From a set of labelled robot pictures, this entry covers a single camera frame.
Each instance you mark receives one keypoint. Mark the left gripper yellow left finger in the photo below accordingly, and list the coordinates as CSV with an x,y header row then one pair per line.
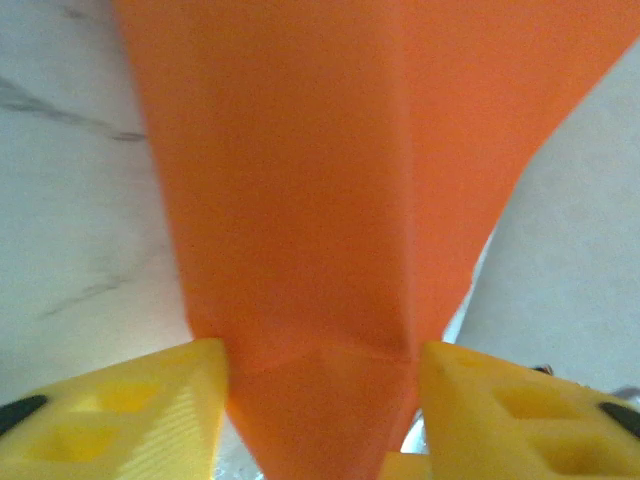
x,y
125,425

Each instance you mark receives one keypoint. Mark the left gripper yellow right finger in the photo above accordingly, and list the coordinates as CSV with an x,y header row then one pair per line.
x,y
500,425

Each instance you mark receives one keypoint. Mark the orange wrapping paper sheet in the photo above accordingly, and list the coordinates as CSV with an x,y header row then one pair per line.
x,y
325,200

